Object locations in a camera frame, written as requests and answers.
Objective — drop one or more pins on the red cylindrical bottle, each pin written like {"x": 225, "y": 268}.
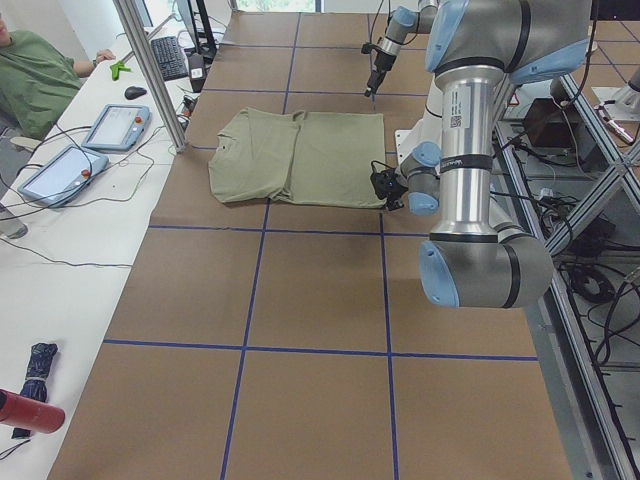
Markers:
{"x": 29, "y": 414}

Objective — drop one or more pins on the black computer mouse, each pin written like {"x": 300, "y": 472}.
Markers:
{"x": 134, "y": 92}

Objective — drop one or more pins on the blue teach pendant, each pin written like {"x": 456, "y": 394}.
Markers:
{"x": 118, "y": 128}
{"x": 62, "y": 178}

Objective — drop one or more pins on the lower blue teach pendant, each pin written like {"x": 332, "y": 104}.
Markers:
{"x": 62, "y": 178}

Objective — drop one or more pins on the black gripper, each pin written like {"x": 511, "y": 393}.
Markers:
{"x": 396, "y": 188}
{"x": 382, "y": 63}

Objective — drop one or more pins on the green plastic clip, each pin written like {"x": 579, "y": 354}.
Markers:
{"x": 117, "y": 68}

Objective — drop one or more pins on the person in green shirt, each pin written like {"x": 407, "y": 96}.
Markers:
{"x": 38, "y": 82}

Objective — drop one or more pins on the upper blue teach pendant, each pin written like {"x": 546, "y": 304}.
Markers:
{"x": 118, "y": 128}

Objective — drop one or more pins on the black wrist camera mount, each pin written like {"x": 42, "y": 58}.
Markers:
{"x": 368, "y": 47}
{"x": 376, "y": 172}

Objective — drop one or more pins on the aluminium frame post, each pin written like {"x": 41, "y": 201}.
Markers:
{"x": 140, "y": 45}

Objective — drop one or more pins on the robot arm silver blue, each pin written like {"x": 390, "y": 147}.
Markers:
{"x": 429, "y": 19}
{"x": 475, "y": 256}

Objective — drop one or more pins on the brown paper table cover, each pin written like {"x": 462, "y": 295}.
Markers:
{"x": 273, "y": 341}

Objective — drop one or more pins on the black keyboard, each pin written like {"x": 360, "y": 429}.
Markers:
{"x": 170, "y": 58}

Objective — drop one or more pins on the olive green long-sleeve shirt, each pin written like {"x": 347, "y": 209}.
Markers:
{"x": 303, "y": 158}

